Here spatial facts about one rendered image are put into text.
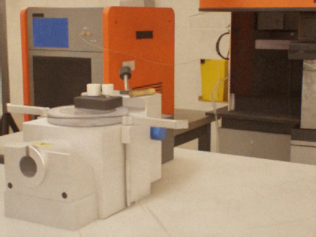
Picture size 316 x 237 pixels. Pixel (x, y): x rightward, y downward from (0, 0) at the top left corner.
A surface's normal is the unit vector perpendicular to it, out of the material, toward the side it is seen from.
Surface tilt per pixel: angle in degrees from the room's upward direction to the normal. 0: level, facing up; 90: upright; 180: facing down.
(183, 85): 90
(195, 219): 0
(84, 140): 90
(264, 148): 90
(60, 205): 90
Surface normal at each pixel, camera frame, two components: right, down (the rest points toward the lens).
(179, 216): 0.00, -0.99
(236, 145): -0.51, 0.15
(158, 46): 0.86, 0.09
